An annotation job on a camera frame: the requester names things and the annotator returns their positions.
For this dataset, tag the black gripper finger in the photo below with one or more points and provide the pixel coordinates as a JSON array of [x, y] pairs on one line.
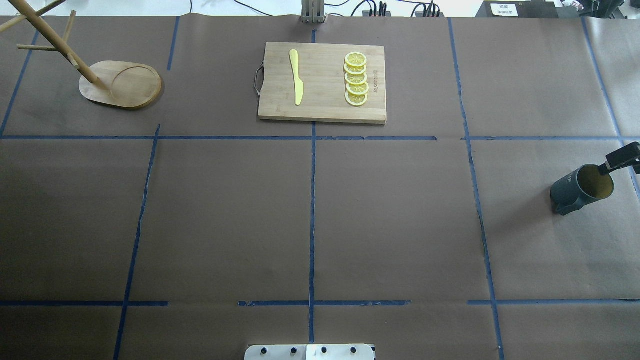
[[627, 156]]

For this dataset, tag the dark teal ribbed mug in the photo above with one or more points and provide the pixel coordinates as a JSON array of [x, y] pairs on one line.
[[581, 187]]

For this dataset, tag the wooden mug tree rack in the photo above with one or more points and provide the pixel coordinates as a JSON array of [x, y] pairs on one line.
[[119, 84]]

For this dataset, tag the black box with label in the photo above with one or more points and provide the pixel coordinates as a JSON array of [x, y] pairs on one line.
[[525, 9]]

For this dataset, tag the bamboo cutting board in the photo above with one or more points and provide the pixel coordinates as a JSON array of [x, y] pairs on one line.
[[321, 68]]

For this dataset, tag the yellow plastic knife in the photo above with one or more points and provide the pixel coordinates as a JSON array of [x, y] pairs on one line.
[[298, 82]]

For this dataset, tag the aluminium camera post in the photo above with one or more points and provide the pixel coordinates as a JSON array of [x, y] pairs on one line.
[[313, 11]]

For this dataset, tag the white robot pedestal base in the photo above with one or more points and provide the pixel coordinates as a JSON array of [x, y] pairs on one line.
[[345, 351]]

